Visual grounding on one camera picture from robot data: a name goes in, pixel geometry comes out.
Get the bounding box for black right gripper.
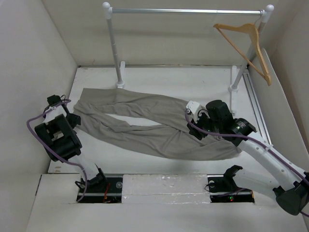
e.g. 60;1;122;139
187;110;222;140

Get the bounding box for grey trousers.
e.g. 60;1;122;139
73;88;241;161

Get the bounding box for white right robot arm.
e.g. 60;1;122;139
185;100;309;216

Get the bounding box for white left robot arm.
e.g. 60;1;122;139
34;95;108;192

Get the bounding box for wooden clothes hanger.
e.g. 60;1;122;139
213;23;272;86

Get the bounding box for white metal clothes rack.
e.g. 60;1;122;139
102;2;274;114

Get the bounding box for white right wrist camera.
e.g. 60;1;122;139
186;101;202;123

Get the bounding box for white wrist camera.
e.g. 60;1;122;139
186;101;202;123
47;95;63;109

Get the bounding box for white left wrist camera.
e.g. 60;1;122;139
47;95;63;109

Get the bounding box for aluminium side rail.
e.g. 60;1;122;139
243;71;272;144

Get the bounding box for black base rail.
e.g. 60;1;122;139
76;174;254;204

